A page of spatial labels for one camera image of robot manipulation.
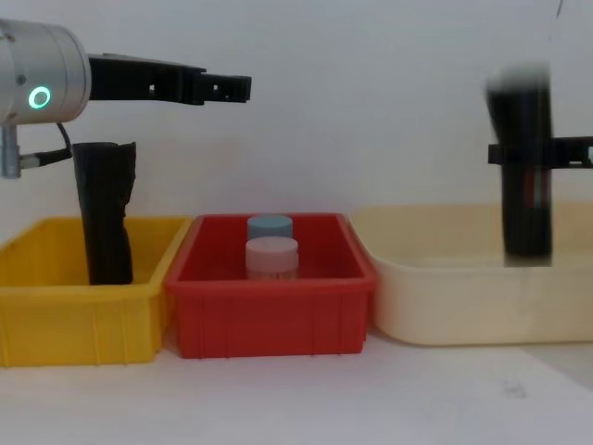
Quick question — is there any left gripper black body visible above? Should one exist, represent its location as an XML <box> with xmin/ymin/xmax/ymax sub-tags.
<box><xmin>86</xmin><ymin>52</ymin><xmax>208</xmax><ymax>107</ymax></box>

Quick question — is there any jar with blue lid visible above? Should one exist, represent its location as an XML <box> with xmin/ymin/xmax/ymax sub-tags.
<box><xmin>246</xmin><ymin>213</ymin><xmax>295</xmax><ymax>243</ymax></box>

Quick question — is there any cream plastic bin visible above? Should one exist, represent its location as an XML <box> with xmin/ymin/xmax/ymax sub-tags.
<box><xmin>353</xmin><ymin>202</ymin><xmax>593</xmax><ymax>347</ymax></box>

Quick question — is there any jar with pink lid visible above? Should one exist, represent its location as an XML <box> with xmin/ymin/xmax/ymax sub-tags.
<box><xmin>244</xmin><ymin>236</ymin><xmax>299</xmax><ymax>281</ymax></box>

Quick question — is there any red plastic bin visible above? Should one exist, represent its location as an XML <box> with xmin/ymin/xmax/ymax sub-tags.
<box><xmin>164</xmin><ymin>212</ymin><xmax>378</xmax><ymax>360</ymax></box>

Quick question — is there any yellow plastic bin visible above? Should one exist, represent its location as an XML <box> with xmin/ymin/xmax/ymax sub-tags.
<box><xmin>0</xmin><ymin>216</ymin><xmax>194</xmax><ymax>369</ymax></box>

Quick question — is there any white table cloth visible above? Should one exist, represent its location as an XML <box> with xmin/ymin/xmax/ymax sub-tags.
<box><xmin>0</xmin><ymin>341</ymin><xmax>593</xmax><ymax>445</ymax></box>

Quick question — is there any dark cable with silver plug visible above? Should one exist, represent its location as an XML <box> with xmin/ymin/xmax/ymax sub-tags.
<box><xmin>0</xmin><ymin>121</ymin><xmax>76</xmax><ymax>180</ymax></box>

